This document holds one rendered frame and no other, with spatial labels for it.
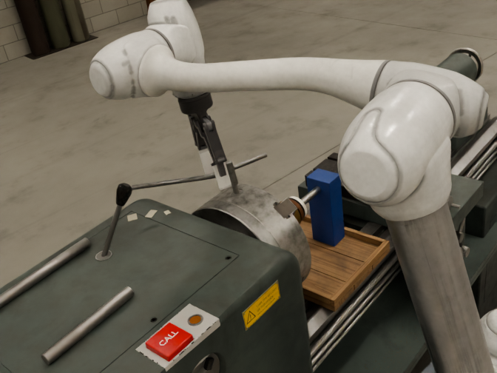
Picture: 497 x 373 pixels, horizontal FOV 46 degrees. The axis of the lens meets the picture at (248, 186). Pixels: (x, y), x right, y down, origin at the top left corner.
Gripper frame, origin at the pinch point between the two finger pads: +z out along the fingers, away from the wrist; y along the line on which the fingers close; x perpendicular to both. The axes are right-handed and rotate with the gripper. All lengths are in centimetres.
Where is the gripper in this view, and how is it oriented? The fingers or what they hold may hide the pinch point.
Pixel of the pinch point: (216, 172)
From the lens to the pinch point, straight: 142.2
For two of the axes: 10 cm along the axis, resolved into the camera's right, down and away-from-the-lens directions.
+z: 2.3, 8.7, 4.3
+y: 3.7, 3.3, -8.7
